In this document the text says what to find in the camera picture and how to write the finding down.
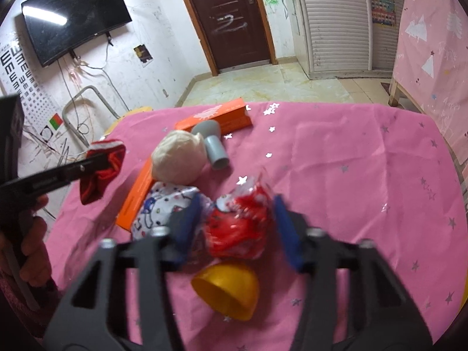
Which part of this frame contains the white louvered wardrobe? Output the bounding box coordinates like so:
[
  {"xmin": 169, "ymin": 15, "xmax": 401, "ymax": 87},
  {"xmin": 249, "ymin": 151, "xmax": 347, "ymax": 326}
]
[{"xmin": 290, "ymin": 0, "xmax": 404, "ymax": 79}]

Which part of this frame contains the beige paper ball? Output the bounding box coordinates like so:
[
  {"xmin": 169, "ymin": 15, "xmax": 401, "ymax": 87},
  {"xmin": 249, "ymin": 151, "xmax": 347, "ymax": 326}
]
[{"xmin": 151, "ymin": 130, "xmax": 208, "ymax": 185}]

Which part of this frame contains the grey funnel cup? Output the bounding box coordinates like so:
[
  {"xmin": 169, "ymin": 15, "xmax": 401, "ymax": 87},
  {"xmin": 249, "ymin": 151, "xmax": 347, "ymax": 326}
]
[{"xmin": 191, "ymin": 120, "xmax": 229, "ymax": 170}]

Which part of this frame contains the orange box far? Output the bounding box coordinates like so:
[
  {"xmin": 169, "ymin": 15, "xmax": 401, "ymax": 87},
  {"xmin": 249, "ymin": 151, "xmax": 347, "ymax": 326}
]
[{"xmin": 175, "ymin": 97, "xmax": 252, "ymax": 135}]

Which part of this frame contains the red cloth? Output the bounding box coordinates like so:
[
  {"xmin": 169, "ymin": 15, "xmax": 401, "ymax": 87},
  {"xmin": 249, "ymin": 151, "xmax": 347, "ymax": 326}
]
[{"xmin": 79, "ymin": 140, "xmax": 126, "ymax": 205}]

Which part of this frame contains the dark wall sticker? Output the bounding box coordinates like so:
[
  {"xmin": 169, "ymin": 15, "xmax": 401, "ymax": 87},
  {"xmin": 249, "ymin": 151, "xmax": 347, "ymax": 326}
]
[{"xmin": 134, "ymin": 44, "xmax": 153, "ymax": 65}]

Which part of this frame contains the red white plastic wrapper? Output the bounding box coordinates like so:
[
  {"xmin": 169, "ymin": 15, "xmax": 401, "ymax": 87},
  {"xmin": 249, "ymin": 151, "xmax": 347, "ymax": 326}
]
[{"xmin": 203, "ymin": 178, "xmax": 274, "ymax": 260}]

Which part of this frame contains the pink tree bedsheet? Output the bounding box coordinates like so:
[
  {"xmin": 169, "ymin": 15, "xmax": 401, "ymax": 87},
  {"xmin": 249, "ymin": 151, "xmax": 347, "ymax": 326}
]
[{"xmin": 393, "ymin": 0, "xmax": 467, "ymax": 162}]

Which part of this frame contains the left hand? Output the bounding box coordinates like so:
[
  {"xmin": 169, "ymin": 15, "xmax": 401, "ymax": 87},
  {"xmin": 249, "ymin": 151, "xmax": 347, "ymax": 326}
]
[{"xmin": 20, "ymin": 195, "xmax": 51, "ymax": 288}]

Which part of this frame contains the orange box long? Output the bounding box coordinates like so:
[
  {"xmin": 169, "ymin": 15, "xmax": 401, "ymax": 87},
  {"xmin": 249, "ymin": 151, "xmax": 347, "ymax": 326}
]
[{"xmin": 116, "ymin": 158, "xmax": 155, "ymax": 231}]

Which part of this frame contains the yellow wooden chair seat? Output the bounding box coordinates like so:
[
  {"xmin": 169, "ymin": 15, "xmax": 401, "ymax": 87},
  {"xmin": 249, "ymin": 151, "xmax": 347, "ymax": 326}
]
[{"xmin": 104, "ymin": 106, "xmax": 154, "ymax": 137}]

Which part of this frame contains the wooden bed frame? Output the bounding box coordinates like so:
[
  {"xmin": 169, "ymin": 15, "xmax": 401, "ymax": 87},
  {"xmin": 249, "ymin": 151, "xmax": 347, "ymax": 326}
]
[{"xmin": 388, "ymin": 78, "xmax": 424, "ymax": 114}]

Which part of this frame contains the dark brown door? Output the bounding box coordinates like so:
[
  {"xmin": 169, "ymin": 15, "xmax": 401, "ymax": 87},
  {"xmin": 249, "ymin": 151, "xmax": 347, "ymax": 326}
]
[{"xmin": 183, "ymin": 0, "xmax": 278, "ymax": 76}]

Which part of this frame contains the black wall television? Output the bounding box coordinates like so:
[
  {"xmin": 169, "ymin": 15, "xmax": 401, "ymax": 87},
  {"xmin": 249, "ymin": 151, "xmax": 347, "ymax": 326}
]
[{"xmin": 21, "ymin": 0, "xmax": 132, "ymax": 67}]

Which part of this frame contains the grey metal chair frame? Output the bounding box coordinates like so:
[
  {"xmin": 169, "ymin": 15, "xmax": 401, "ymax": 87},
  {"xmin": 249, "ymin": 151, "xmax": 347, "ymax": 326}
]
[{"xmin": 62, "ymin": 85, "xmax": 121, "ymax": 150}]

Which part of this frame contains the eye test chart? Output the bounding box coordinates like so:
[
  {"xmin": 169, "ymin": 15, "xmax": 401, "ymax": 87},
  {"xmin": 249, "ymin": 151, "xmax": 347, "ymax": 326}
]
[{"xmin": 1, "ymin": 32, "xmax": 63, "ymax": 143}]

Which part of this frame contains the hello kitty patterned cloth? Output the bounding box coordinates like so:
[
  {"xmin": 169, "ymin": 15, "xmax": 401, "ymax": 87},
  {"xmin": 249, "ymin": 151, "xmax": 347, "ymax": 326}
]
[{"xmin": 131, "ymin": 181, "xmax": 214, "ymax": 240}]

